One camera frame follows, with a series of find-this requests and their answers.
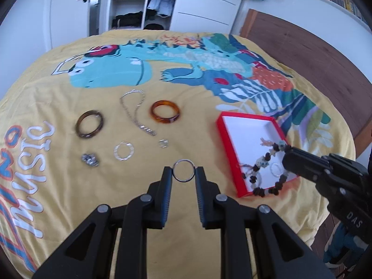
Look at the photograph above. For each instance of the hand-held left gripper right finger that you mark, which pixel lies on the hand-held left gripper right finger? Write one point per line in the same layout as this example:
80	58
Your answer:
200	194

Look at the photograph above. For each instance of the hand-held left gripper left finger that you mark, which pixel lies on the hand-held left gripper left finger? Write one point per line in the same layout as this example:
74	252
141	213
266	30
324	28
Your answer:
168	194

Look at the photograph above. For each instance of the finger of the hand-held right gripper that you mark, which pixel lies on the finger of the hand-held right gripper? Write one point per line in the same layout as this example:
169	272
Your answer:
302	167
308	156

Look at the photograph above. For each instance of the red jewelry box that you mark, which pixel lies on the red jewelry box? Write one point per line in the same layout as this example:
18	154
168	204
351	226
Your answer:
247	133

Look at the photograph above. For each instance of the amber bangle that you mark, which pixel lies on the amber bangle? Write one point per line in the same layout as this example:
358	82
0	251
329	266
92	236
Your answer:
154	116

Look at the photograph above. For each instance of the silver cluster brooch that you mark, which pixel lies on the silver cluster brooch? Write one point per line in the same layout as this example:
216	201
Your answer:
89	159

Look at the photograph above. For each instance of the blue patterned cloth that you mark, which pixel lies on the blue patterned cloth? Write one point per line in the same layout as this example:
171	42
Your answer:
343	244

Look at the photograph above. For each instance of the yellow dinosaur printed blanket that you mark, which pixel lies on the yellow dinosaur printed blanket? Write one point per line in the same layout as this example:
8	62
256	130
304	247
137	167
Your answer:
189	139

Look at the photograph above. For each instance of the dark brown bangle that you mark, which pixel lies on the dark brown bangle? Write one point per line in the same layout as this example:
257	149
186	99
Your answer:
78	125

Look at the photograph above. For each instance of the dark bag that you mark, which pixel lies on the dark bag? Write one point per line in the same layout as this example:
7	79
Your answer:
154	26

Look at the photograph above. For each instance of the folded black clothes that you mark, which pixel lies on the folded black clothes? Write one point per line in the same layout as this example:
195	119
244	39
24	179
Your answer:
128	20

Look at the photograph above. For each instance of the white wardrobe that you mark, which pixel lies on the white wardrobe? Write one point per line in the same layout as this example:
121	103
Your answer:
203	5

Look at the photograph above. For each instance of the white door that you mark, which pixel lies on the white door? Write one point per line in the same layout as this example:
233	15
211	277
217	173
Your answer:
66	14

